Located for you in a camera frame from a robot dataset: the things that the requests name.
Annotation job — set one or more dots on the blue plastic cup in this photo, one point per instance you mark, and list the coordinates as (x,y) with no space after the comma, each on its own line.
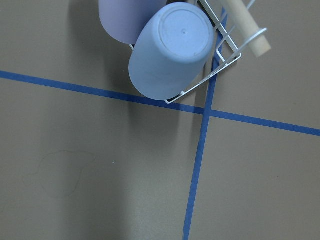
(171,51)

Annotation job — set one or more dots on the purple plastic cup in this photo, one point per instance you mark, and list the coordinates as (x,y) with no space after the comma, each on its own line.
(124,20)

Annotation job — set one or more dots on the wooden rack handle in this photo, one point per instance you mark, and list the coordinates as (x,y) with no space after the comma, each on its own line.
(247,26)

